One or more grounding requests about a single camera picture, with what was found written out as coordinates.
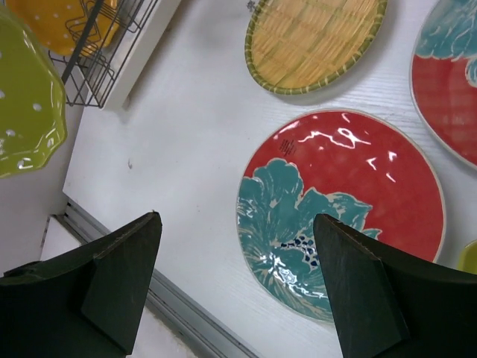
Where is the green polka dot bowl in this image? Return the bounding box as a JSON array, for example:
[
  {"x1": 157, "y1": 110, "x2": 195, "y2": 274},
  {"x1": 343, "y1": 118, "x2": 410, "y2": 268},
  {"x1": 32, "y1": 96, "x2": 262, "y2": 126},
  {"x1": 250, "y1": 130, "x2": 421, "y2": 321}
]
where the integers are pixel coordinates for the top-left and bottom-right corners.
[
  {"x1": 458, "y1": 240, "x2": 477, "y2": 274},
  {"x1": 0, "y1": 5, "x2": 68, "y2": 178}
]

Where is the aluminium front rail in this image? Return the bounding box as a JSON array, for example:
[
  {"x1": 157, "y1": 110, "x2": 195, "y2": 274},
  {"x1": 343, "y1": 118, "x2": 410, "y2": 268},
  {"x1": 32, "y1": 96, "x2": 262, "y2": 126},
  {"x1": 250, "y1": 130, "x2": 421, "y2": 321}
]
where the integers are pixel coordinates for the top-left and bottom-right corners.
[{"x1": 48, "y1": 197, "x2": 269, "y2": 358}]

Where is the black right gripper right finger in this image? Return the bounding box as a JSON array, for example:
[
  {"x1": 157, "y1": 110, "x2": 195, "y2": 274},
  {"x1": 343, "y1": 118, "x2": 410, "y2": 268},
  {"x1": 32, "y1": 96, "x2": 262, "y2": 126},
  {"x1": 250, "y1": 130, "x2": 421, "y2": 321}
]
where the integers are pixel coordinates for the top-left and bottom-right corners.
[{"x1": 314, "y1": 214, "x2": 476, "y2": 357}]

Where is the metal wire dish rack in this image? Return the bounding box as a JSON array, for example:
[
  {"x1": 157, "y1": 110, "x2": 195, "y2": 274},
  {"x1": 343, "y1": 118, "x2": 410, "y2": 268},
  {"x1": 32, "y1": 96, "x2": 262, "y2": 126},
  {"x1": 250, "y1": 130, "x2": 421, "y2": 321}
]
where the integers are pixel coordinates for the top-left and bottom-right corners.
[{"x1": 48, "y1": 1, "x2": 180, "y2": 110}]

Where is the red plate with teal flower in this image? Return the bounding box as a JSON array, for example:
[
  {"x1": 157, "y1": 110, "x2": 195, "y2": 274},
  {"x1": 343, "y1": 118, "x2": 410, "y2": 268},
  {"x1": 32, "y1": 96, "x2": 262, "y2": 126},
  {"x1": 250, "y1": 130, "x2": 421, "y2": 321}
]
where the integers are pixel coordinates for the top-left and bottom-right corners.
[{"x1": 236, "y1": 108, "x2": 446, "y2": 324}]

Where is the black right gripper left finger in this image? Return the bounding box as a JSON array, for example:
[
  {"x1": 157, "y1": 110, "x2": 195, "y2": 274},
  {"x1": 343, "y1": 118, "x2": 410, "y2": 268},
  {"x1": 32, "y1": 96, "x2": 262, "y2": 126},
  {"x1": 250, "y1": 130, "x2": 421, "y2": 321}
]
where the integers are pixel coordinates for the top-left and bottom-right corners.
[{"x1": 1, "y1": 211, "x2": 162, "y2": 357}]

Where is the woven bamboo pattern plate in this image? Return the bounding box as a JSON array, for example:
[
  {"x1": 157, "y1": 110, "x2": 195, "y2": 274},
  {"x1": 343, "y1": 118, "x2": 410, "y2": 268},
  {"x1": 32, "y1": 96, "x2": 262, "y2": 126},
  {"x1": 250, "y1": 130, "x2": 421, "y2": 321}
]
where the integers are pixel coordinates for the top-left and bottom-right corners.
[{"x1": 244, "y1": 0, "x2": 388, "y2": 95}]

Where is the yellow polka dot bowl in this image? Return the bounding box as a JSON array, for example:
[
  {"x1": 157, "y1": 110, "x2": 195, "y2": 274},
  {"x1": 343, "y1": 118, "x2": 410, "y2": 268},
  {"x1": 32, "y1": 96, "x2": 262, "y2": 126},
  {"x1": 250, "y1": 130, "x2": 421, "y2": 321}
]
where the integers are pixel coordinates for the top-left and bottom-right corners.
[{"x1": 5, "y1": 0, "x2": 119, "y2": 56}]

